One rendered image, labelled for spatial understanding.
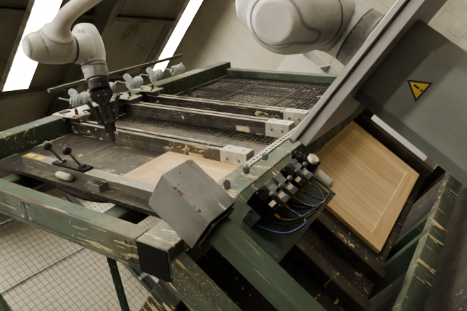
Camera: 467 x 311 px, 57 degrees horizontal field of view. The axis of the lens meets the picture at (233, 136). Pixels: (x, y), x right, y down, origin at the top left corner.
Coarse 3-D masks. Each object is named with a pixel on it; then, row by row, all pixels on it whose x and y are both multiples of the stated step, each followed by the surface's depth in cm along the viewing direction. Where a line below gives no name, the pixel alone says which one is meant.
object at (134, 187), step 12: (24, 156) 188; (36, 156) 187; (48, 168) 180; (60, 168) 175; (84, 180) 168; (108, 180) 160; (120, 180) 158; (132, 180) 158; (132, 192) 154; (144, 192) 150
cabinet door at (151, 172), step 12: (168, 156) 184; (180, 156) 183; (192, 156) 182; (144, 168) 173; (156, 168) 173; (168, 168) 172; (204, 168) 170; (216, 168) 169; (228, 168) 168; (144, 180) 162; (156, 180) 161; (216, 180) 158
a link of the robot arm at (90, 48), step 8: (80, 24) 155; (88, 24) 156; (72, 32) 156; (80, 32) 154; (88, 32) 154; (96, 32) 157; (80, 40) 151; (88, 40) 153; (96, 40) 155; (80, 48) 150; (88, 48) 152; (96, 48) 155; (80, 56) 151; (88, 56) 153; (96, 56) 155; (104, 56) 158; (80, 64) 156
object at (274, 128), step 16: (128, 80) 248; (112, 96) 254; (128, 96) 252; (128, 112) 254; (144, 112) 246; (160, 112) 239; (176, 112) 233; (192, 112) 226; (208, 112) 225; (224, 112) 222; (224, 128) 218; (256, 128) 207; (272, 128) 202; (288, 128) 197
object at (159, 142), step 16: (80, 112) 225; (80, 128) 220; (96, 128) 213; (128, 128) 206; (128, 144) 203; (144, 144) 197; (160, 144) 191; (176, 144) 186; (192, 144) 180; (208, 144) 181; (224, 144) 178; (224, 160) 173; (240, 160) 169
